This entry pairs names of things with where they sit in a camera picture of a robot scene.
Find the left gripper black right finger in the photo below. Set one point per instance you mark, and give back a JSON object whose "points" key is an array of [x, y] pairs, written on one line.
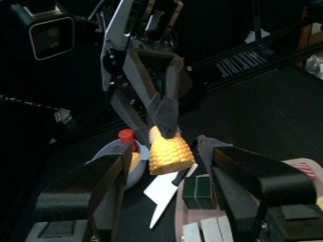
{"points": [[260, 179]]}

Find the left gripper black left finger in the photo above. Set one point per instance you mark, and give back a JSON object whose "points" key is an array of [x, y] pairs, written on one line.
{"points": [[100, 176]]}

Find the grey-padded finger of the right gripper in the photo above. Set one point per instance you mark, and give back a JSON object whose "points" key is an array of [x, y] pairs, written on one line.
{"points": [[125, 108], [165, 113]]}

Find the yellow toy corn cob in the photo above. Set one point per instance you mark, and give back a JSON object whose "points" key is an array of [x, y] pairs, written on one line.
{"points": [[169, 156]]}

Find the pale blue bowl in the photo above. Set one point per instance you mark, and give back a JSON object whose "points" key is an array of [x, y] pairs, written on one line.
{"points": [[104, 151]]}

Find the red toy cylinder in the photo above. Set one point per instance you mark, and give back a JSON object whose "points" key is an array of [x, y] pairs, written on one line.
{"points": [[127, 137]]}

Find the yellow toy piece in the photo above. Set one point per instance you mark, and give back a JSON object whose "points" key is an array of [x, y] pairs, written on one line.
{"points": [[133, 160]]}

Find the red striped salmon topping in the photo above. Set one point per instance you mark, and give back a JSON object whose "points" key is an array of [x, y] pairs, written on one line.
{"points": [[304, 170]]}

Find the dark green toy block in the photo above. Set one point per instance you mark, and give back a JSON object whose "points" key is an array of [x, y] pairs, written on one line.
{"points": [[189, 190], [207, 190]]}

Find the white tag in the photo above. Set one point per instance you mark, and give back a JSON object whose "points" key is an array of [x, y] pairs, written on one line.
{"points": [[63, 116]]}

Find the white toy knife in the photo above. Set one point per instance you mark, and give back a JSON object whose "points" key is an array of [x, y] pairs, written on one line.
{"points": [[161, 192]]}

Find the white toy rice block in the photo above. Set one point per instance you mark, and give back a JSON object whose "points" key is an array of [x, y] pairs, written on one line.
{"points": [[225, 228], [191, 233], [209, 230]]}

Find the pink sushi tray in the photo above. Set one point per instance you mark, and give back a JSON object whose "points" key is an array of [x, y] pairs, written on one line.
{"points": [[188, 214]]}

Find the crumpled clear plastic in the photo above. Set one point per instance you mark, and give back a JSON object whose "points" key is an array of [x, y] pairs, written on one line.
{"points": [[315, 66]]}

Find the brown cardboard box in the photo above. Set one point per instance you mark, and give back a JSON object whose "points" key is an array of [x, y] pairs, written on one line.
{"points": [[311, 28]]}

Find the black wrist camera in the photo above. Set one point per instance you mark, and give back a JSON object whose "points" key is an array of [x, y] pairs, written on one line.
{"points": [[52, 38]]}

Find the black frame rail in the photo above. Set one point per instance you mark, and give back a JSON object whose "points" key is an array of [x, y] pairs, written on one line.
{"points": [[285, 47]]}

